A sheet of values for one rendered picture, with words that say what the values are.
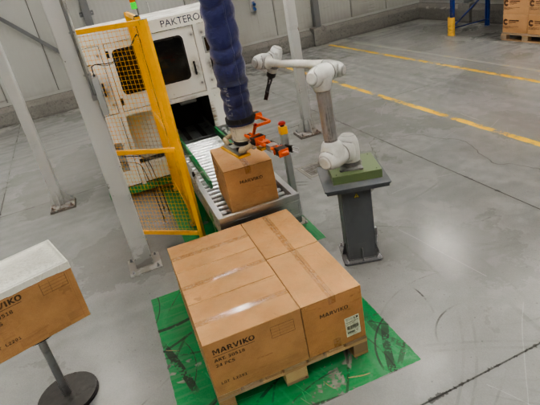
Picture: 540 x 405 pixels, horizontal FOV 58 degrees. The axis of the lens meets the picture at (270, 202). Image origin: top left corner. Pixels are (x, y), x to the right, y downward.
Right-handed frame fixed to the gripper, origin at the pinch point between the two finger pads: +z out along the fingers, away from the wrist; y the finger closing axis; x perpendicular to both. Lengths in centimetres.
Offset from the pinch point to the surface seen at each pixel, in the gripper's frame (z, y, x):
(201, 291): 65, -161, 16
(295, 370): 77, -196, -51
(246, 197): 62, -59, -1
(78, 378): 145, -191, 87
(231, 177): 46, -59, 14
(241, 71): -34, -42, 22
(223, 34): -58, -41, 38
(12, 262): 58, -173, 130
